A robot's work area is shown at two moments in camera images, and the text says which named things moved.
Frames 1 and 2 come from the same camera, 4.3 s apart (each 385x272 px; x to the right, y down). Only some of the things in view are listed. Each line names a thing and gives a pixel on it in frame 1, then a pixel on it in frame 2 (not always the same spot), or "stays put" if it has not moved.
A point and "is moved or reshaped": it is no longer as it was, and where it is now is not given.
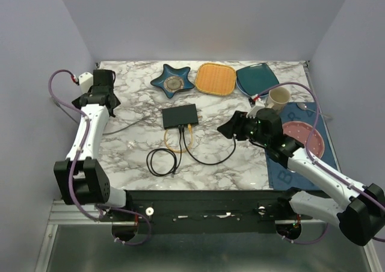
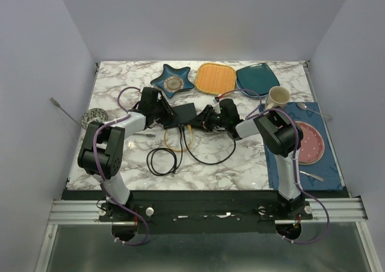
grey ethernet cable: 59,106 is moved or reshaped
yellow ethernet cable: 190,129 stays put
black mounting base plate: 212,211 stays put
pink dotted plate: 302,132 stays put
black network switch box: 180,115 stays put
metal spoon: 304,106 stays put
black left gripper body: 76,102 to 155,111
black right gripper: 234,125 to 203,118
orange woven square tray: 214,79 stays put
